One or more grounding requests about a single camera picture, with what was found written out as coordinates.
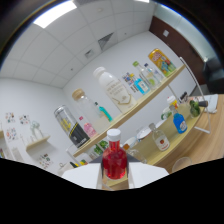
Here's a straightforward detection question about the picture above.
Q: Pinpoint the clear bottle orange cap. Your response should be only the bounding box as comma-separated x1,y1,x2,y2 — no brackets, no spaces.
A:
122,143,148,164

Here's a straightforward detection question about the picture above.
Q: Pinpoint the red liquid bottle white cap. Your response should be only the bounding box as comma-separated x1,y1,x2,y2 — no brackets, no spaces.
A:
101,128,128,181

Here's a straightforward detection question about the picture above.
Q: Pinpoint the clear bottle green cap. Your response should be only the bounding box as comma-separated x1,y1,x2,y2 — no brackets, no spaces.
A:
132,60,158,91

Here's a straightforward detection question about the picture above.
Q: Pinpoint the yellow drink can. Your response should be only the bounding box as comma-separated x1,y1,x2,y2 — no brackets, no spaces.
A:
148,48,177,78

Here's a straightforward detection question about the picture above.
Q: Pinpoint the potted green plant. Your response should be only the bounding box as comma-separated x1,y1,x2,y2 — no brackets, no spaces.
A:
93,139,109,156

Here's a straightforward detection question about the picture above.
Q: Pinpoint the clear bottle red label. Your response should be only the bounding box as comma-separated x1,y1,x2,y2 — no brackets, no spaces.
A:
148,122,171,152

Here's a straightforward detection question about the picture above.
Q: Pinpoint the white bowl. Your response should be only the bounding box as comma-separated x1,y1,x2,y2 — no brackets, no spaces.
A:
135,126,153,141

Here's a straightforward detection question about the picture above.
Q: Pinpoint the small pink bottle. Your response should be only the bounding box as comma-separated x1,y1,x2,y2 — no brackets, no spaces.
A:
78,115,98,139

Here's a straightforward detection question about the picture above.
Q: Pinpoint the tall black silver can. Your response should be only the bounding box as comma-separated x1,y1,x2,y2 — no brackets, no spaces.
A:
53,105,91,149

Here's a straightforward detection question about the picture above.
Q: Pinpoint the blue liquid bottle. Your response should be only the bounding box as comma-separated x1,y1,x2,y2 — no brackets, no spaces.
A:
169,105,189,135

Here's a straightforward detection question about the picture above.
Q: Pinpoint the small teal bottle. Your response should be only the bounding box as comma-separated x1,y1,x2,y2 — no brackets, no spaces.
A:
94,101,114,123

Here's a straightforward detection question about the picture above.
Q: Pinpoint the glass jar cork lid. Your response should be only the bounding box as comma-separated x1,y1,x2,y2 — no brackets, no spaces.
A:
71,88,111,133

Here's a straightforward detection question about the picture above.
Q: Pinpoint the green lime ornament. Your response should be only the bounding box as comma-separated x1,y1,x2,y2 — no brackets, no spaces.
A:
189,99,202,118

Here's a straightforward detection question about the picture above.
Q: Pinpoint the light blue bottle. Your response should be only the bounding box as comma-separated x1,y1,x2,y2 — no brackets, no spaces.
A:
129,73,151,96

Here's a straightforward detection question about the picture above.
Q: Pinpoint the dark cylinder tool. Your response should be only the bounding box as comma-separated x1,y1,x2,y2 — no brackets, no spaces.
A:
196,99,209,108

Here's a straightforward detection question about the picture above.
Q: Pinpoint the large white bottle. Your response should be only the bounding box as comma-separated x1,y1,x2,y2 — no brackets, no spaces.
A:
92,66,138,114

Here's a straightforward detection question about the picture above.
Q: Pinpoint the white notebook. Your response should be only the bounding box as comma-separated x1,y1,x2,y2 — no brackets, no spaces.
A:
194,94,219,114

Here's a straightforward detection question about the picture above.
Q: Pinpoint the clear bottle blue cap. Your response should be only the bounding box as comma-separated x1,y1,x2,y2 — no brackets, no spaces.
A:
143,63,165,84

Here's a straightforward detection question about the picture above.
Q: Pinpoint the brown door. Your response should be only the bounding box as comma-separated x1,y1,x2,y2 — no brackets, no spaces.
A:
148,14,214,68

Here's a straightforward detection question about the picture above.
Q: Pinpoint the white frame wooden shelf rack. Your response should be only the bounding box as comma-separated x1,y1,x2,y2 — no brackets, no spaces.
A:
64,56,214,169

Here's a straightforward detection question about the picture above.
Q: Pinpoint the wooden wall shelf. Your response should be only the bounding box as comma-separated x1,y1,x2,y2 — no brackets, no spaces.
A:
25,134,52,151

